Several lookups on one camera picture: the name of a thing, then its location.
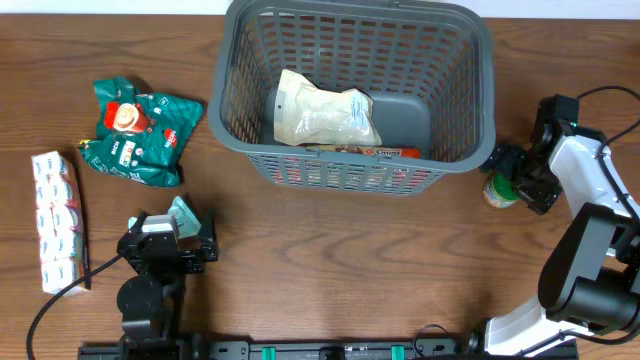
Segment green lid jar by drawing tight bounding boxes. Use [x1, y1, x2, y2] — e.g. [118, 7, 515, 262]
[483, 173, 520, 208]

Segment orange pasta pack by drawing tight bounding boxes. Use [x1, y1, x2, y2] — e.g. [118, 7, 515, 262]
[272, 143, 432, 191]

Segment grey plastic basket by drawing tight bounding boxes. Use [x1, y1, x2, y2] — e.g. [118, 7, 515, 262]
[208, 0, 496, 195]

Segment green coffee bag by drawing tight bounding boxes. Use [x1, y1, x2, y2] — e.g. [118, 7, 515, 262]
[79, 77, 204, 188]

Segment white tissue pack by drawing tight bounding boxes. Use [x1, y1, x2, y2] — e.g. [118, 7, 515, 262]
[31, 151, 89, 294]

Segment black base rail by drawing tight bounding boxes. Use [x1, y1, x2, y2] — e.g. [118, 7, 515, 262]
[77, 337, 581, 360]

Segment small teal packet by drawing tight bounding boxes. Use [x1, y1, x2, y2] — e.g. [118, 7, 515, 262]
[127, 195, 203, 240]

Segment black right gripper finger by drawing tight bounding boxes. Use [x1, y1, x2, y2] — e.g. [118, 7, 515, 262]
[480, 143, 525, 176]
[512, 183, 558, 215]

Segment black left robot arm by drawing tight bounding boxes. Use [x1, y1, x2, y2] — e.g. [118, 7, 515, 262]
[117, 212, 219, 360]

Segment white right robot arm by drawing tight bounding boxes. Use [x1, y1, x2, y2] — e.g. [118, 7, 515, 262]
[465, 95, 639, 359]

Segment white paper pouch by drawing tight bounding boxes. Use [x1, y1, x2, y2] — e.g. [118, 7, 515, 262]
[273, 69, 382, 146]

